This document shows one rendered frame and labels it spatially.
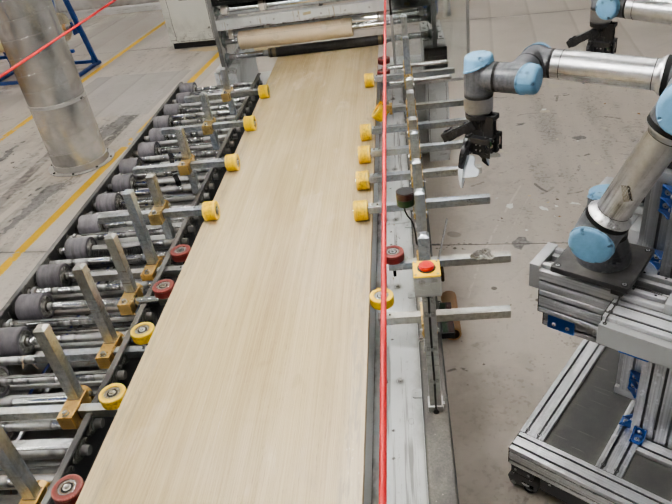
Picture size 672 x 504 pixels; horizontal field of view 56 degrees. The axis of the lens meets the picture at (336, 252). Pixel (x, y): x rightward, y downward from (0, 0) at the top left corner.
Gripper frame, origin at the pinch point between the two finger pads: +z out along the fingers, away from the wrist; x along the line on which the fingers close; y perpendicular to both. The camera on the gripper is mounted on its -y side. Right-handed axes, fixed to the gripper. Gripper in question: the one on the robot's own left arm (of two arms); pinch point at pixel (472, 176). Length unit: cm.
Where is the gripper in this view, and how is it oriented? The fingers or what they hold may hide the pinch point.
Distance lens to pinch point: 185.4
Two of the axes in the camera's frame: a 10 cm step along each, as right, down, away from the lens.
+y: 7.6, 2.7, -5.9
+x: 6.3, -5.0, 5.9
